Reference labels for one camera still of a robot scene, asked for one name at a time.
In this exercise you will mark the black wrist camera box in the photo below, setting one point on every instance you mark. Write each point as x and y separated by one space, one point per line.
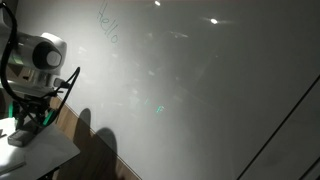
61 83

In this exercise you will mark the black whiteboard eraser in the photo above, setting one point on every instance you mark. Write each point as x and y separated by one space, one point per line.
20 138

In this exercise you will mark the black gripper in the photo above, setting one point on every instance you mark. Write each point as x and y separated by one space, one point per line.
35 103

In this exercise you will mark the large white whiteboard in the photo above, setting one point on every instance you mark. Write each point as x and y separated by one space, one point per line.
183 83

